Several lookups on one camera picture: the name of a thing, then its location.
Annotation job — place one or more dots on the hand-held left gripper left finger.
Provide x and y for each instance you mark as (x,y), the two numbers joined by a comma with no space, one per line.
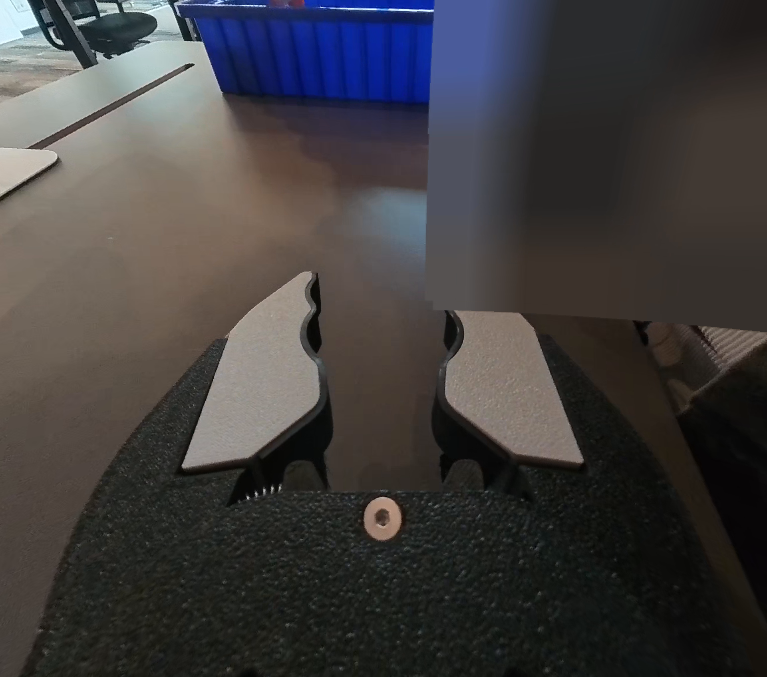
(257,389)

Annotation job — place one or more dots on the person's grey clothing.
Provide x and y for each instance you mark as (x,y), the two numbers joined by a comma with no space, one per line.
(725,419)

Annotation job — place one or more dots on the blue plastic bin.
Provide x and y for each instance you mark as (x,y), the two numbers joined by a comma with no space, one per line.
(323,53)

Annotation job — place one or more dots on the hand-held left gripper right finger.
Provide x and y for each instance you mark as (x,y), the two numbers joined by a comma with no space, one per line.
(509,389)

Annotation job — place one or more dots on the black office chair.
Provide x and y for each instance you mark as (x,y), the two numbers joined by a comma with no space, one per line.
(114,26)

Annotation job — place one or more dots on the grey flat pad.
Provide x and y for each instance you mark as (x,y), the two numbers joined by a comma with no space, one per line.
(21,167)

